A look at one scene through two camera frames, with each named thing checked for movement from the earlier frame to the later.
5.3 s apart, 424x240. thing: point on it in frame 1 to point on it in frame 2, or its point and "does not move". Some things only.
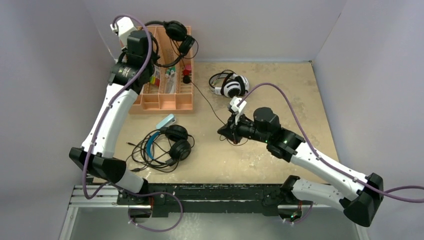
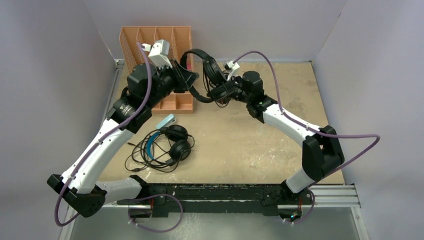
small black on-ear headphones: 176,31 to 214,77
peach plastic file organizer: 170,90 does not move
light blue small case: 166,121 does not move
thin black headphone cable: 217,116 to 208,87
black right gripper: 231,130 to 221,93
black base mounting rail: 164,198 does not move
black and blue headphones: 180,149 does not move
